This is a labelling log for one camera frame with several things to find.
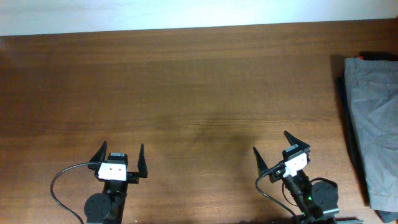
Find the grey shorts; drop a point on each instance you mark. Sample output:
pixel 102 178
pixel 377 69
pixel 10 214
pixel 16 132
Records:
pixel 374 130

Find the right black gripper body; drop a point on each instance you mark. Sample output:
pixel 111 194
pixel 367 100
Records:
pixel 275 177

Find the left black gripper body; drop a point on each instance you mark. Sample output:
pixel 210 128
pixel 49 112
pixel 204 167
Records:
pixel 131 177

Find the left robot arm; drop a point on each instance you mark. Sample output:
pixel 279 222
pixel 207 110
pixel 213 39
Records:
pixel 108 205

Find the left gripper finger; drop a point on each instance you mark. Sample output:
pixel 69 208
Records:
pixel 141 164
pixel 99 156

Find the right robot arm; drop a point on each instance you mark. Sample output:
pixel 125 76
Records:
pixel 317 199

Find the dark navy garment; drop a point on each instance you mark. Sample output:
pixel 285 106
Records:
pixel 349 130

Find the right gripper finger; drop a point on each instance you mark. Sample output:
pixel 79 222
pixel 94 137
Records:
pixel 262 168
pixel 295 141

